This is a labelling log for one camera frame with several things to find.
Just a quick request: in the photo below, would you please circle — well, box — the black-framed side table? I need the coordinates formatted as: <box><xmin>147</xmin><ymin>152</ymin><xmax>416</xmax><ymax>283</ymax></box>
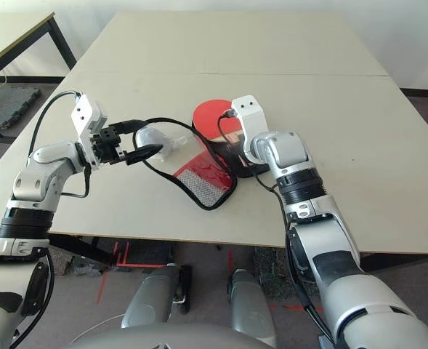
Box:
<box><xmin>0</xmin><ymin>12</ymin><xmax>77</xmax><ymax>139</ymax></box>

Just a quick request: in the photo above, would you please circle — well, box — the grey plush keychain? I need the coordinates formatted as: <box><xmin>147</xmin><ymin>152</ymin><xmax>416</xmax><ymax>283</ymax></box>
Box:
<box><xmin>135</xmin><ymin>127</ymin><xmax>185</xmax><ymax>161</ymax></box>

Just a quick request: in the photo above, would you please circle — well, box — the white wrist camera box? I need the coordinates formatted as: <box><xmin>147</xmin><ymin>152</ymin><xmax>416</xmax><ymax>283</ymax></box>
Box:
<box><xmin>230</xmin><ymin>95</ymin><xmax>269</xmax><ymax>146</ymax></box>
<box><xmin>70</xmin><ymin>93</ymin><xmax>108</xmax><ymax>172</ymax></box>

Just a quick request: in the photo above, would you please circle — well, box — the red black paddle case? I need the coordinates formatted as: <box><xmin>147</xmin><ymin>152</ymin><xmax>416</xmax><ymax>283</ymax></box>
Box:
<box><xmin>133</xmin><ymin>116</ymin><xmax>269</xmax><ymax>212</ymax></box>

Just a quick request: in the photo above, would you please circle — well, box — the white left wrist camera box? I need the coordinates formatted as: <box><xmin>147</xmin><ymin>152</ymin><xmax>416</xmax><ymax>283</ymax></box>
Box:
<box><xmin>70</xmin><ymin>93</ymin><xmax>108</xmax><ymax>172</ymax></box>

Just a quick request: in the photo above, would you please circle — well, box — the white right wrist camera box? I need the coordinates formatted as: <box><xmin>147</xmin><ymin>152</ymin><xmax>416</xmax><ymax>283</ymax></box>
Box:
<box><xmin>230</xmin><ymin>95</ymin><xmax>269</xmax><ymax>146</ymax></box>

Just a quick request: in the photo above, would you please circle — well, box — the silver robot right leg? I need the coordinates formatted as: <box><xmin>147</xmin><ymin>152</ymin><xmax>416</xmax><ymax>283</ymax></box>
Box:
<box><xmin>227</xmin><ymin>268</ymin><xmax>276</xmax><ymax>346</ymax></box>

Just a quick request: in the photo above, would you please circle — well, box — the silver robot left leg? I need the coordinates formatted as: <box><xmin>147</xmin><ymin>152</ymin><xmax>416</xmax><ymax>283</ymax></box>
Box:
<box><xmin>121</xmin><ymin>263</ymin><xmax>193</xmax><ymax>328</ymax></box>

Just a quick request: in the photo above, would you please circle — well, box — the silver robot leg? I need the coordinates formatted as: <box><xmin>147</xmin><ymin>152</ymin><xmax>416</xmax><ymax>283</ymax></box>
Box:
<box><xmin>121</xmin><ymin>263</ymin><xmax>193</xmax><ymax>328</ymax></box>
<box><xmin>227</xmin><ymin>268</ymin><xmax>276</xmax><ymax>346</ymax></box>

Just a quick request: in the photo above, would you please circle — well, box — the grey robot torso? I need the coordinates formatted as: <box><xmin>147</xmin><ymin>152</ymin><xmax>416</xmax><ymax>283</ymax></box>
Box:
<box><xmin>68</xmin><ymin>324</ymin><xmax>276</xmax><ymax>349</ymax></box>

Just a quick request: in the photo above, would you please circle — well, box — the dark foam floor mat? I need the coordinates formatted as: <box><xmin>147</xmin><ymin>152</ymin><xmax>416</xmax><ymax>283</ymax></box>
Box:
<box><xmin>0</xmin><ymin>85</ymin><xmax>42</xmax><ymax>132</ymax></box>

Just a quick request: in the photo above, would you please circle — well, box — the white floor cable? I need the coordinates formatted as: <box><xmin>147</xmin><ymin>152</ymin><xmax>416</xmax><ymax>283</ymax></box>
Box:
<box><xmin>71</xmin><ymin>314</ymin><xmax>124</xmax><ymax>345</ymax></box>

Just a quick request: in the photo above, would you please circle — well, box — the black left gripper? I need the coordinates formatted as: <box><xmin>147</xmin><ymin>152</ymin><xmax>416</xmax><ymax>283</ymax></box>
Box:
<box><xmin>92</xmin><ymin>119</ymin><xmax>163</xmax><ymax>167</ymax></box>

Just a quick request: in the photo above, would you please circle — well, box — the black left wrist camera cable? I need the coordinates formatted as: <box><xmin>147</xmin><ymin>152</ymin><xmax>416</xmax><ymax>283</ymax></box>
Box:
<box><xmin>9</xmin><ymin>90</ymin><xmax>91</xmax><ymax>346</ymax></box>

